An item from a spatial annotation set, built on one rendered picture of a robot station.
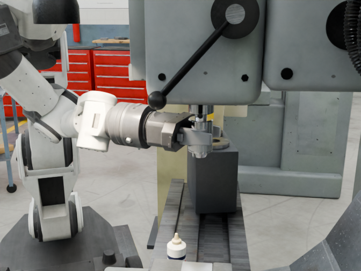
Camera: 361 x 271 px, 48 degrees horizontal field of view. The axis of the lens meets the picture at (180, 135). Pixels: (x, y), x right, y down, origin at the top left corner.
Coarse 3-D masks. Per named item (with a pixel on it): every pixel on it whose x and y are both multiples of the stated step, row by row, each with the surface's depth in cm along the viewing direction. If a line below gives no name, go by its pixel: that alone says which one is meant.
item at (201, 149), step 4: (192, 128) 75; (196, 128) 75; (200, 128) 75; (204, 128) 75; (208, 128) 75; (212, 128) 76; (208, 132) 75; (212, 132) 76; (212, 136) 77; (212, 140) 77; (212, 144) 77; (188, 148) 78; (192, 148) 76; (196, 148) 76; (200, 148) 76; (204, 148) 76; (208, 148) 76; (212, 148) 78; (192, 152) 77; (196, 152) 76; (200, 152) 76; (204, 152) 76; (208, 152) 77
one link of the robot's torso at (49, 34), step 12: (0, 0) 91; (12, 0) 91; (24, 0) 91; (12, 12) 93; (24, 12) 92; (24, 24) 96; (36, 24) 97; (48, 24) 99; (60, 24) 106; (24, 36) 100; (36, 36) 101; (48, 36) 103; (60, 36) 116; (36, 48) 113
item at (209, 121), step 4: (192, 116) 78; (192, 120) 75; (196, 120) 75; (200, 120) 75; (204, 120) 75; (208, 120) 75; (212, 120) 76; (192, 124) 75; (196, 124) 75; (200, 124) 74; (204, 124) 75; (208, 124) 75; (212, 124) 76
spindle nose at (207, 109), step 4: (192, 108) 74; (196, 108) 74; (204, 108) 74; (208, 108) 74; (212, 108) 75; (192, 112) 74; (196, 112) 74; (204, 112) 74; (208, 112) 74; (212, 112) 75
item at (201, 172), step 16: (224, 144) 115; (192, 160) 120; (208, 160) 113; (224, 160) 113; (192, 176) 121; (208, 176) 114; (224, 176) 115; (192, 192) 122; (208, 192) 116; (224, 192) 116; (208, 208) 117; (224, 208) 118
